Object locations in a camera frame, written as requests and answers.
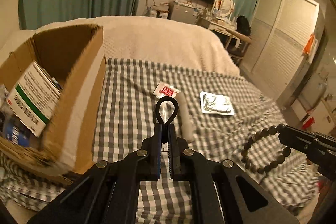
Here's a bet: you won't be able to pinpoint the brown cardboard box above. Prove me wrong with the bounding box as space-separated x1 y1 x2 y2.
1 24 106 184

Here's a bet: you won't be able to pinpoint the red white small packet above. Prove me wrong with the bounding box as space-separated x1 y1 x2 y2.
153 81 181 99

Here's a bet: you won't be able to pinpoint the checkered grey white cloth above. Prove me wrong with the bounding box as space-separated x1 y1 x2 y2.
0 57 320 224

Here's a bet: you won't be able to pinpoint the silver foil pouch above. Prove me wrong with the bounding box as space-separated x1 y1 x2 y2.
200 91 235 116

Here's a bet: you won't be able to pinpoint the white sliding wardrobe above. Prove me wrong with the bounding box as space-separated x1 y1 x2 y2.
240 0 324 107

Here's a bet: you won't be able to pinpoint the grey mini fridge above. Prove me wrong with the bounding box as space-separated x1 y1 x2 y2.
169 2 199 24

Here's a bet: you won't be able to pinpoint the orange paper on wardrobe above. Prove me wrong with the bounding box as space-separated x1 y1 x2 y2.
302 33 315 56

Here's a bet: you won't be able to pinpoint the grey cylinder tube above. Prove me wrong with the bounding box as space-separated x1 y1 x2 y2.
175 92 195 143

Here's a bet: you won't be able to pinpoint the black bag on table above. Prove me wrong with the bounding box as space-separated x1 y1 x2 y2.
236 15 251 36

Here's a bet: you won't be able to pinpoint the wooden dressing table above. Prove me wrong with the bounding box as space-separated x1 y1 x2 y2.
196 17 252 66

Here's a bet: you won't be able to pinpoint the green white medicine box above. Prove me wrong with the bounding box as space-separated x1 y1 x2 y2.
6 61 61 137

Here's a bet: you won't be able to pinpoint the oval white vanity mirror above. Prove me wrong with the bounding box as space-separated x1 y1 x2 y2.
213 0 234 18

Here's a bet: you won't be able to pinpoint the blue packet in box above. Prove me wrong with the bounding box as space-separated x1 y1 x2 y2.
4 122 30 147

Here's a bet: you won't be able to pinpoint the black handled scissors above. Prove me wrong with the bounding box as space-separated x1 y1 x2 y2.
155 96 179 151

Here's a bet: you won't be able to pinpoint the dark bead bracelet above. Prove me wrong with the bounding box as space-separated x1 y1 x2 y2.
240 123 292 175

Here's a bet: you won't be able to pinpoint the cream bed blanket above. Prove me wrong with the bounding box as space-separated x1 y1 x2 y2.
1 16 240 77

